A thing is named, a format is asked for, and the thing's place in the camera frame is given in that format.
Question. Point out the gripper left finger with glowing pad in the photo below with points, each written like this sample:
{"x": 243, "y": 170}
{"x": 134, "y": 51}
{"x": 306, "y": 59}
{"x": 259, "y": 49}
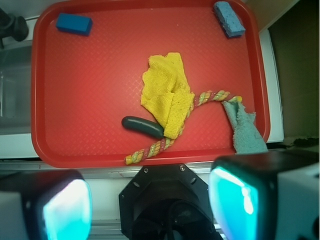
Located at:
{"x": 48, "y": 205}

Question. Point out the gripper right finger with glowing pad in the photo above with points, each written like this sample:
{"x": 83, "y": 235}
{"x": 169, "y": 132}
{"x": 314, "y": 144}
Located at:
{"x": 267, "y": 196}

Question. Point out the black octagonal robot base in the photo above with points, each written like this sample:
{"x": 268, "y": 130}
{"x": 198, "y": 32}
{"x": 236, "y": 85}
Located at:
{"x": 167, "y": 202}

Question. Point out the grey-green microfiber cloth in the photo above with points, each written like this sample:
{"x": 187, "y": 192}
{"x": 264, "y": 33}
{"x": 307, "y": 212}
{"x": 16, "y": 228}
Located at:
{"x": 246, "y": 137}

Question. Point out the yellow microfiber cloth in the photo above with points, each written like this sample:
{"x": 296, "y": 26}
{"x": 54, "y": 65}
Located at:
{"x": 166, "y": 93}

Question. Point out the dark green cucumber toy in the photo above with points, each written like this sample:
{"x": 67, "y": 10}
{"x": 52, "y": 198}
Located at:
{"x": 143, "y": 126}

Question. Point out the red plastic tray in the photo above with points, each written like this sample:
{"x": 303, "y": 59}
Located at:
{"x": 82, "y": 86}

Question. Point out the dark blue rectangular block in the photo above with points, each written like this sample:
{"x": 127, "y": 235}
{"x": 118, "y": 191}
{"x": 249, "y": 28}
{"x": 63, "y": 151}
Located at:
{"x": 74, "y": 24}

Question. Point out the light blue sponge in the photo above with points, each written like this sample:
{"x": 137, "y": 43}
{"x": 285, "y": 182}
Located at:
{"x": 228, "y": 19}

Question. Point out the black clamp knob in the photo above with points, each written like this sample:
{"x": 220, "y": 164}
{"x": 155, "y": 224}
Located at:
{"x": 12, "y": 26}

